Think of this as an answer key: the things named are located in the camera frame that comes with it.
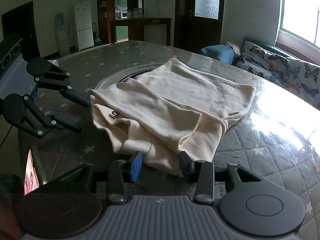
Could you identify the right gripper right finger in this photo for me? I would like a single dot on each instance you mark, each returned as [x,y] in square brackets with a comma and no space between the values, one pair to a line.
[186,164]

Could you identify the white refrigerator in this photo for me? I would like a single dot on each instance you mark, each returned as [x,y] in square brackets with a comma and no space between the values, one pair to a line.
[83,26]

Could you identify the dark wooden desk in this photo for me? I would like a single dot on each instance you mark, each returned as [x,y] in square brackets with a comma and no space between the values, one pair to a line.
[136,28]

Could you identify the water dispenser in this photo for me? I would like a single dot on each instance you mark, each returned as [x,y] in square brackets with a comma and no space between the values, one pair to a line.
[61,35]

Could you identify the dark wooden cabinet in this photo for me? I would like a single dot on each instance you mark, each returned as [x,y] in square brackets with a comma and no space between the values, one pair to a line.
[109,10]

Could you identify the black round cooktop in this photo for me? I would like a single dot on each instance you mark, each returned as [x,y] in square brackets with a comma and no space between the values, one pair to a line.
[134,75]

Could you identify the butterfly pillow upright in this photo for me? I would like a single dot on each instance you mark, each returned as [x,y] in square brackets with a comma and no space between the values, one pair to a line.
[302,79]

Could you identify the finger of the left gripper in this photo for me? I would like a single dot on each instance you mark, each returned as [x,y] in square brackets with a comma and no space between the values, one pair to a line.
[60,123]
[74,97]

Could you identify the dark wooden door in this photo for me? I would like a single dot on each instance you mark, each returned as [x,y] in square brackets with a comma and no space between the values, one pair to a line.
[198,24]

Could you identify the blue towel on armrest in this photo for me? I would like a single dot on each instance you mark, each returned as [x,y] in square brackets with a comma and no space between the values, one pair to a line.
[220,52]

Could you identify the blue sofa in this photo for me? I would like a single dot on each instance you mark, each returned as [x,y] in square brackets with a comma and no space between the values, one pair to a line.
[299,77]

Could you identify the smartphone with lit screen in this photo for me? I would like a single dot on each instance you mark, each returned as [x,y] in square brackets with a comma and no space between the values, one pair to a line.
[34,173]

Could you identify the cream sweatshirt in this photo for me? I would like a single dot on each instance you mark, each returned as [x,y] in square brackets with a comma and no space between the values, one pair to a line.
[170,109]

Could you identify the window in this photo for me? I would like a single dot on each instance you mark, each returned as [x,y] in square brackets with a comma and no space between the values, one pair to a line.
[299,26]

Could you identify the butterfly pillow long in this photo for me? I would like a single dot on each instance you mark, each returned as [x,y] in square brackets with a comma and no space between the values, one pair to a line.
[262,63]

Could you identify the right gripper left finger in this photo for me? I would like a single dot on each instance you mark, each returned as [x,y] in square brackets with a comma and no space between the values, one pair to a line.
[135,165]

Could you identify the dark interior door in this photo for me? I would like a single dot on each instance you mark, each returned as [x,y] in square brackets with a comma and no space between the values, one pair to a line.
[19,24]

